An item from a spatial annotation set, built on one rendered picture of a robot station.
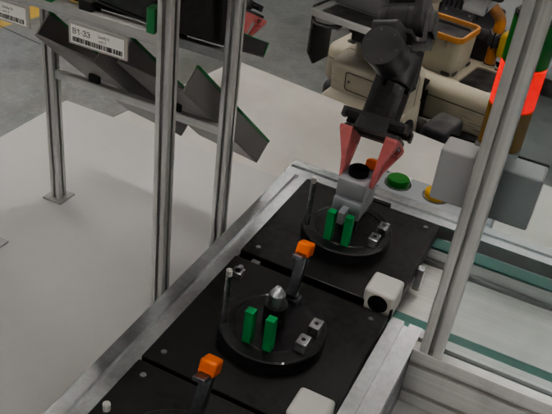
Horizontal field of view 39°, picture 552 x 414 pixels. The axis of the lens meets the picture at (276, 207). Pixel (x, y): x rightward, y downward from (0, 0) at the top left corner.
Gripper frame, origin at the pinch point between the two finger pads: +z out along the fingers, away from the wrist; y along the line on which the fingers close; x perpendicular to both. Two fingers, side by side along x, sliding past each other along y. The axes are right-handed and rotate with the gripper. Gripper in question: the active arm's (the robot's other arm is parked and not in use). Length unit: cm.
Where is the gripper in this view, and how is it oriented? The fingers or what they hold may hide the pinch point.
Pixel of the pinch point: (357, 177)
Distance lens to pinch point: 114.4
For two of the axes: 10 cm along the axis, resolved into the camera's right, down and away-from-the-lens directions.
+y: 8.9, 3.3, -3.0
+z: -3.6, 9.3, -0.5
